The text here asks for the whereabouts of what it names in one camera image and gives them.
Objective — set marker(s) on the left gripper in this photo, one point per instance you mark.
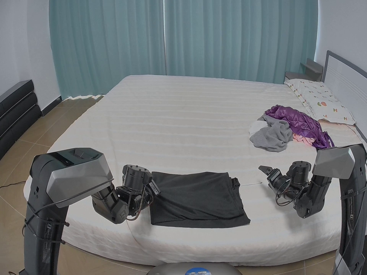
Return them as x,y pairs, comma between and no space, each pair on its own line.
153,189

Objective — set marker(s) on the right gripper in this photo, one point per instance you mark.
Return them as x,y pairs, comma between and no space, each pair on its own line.
276,179

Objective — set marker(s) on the black T-shirt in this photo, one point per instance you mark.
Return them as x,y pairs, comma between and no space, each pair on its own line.
197,199

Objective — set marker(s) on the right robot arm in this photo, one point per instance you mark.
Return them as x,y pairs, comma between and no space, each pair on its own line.
347,182

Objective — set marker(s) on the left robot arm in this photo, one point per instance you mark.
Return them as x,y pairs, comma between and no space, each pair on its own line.
71,167

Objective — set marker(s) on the bed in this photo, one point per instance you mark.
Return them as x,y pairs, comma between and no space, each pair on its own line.
186,119

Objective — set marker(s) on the grey knit garment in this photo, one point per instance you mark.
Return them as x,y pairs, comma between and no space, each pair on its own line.
272,137

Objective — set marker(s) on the white garment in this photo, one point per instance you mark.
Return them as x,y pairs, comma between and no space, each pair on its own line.
255,129

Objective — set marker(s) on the pink garment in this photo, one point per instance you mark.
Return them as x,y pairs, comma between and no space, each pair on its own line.
302,139

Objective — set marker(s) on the purple satin garment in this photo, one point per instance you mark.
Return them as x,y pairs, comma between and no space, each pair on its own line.
301,123

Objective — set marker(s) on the white printed pillow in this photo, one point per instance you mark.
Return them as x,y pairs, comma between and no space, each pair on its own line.
321,102

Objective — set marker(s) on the grey bedside table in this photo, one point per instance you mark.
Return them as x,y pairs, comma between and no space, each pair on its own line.
308,70

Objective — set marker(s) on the blue-green curtain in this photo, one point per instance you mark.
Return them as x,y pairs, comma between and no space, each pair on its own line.
240,30
109,33

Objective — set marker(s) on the black chest of drawers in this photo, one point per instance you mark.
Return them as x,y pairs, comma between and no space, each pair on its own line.
15,110

